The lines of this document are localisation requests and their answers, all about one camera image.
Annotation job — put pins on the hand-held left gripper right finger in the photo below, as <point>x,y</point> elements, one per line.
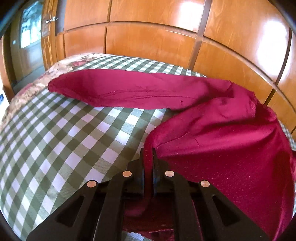
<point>155,183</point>

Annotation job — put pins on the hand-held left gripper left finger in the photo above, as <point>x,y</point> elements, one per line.
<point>141,180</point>

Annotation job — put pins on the dark red cloth garment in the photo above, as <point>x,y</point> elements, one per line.
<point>208,129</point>

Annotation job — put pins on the green checkered bed sheet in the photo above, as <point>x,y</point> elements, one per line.
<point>69,139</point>

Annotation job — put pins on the wooden wardrobe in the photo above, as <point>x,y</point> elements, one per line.
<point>150,41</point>

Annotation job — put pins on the floral bed cover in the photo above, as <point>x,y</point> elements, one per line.
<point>34,85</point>

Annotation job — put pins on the white object with blue print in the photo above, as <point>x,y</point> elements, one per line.
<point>1,96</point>

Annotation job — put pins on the wooden door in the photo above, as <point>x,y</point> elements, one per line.
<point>47,44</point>

